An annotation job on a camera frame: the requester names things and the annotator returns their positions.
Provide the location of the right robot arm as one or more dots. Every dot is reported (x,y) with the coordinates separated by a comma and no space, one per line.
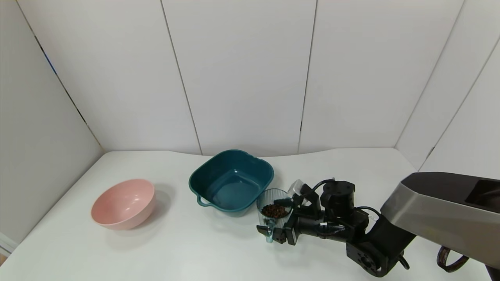
(437,210)

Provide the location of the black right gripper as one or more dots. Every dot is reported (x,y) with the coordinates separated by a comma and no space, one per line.
(290,230)

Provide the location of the pink round bowl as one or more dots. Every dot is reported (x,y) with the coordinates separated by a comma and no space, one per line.
(124,205)

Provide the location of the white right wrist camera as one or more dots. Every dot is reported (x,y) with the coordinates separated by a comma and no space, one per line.
(296,188)

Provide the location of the dark teal square basin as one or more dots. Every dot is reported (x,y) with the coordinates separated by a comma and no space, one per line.
(230,181)

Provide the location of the brown coffee beans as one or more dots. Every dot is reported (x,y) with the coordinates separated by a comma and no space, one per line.
(275,211)

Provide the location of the ribbed transparent blue cup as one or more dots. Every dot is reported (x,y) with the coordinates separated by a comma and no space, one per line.
(273,195)

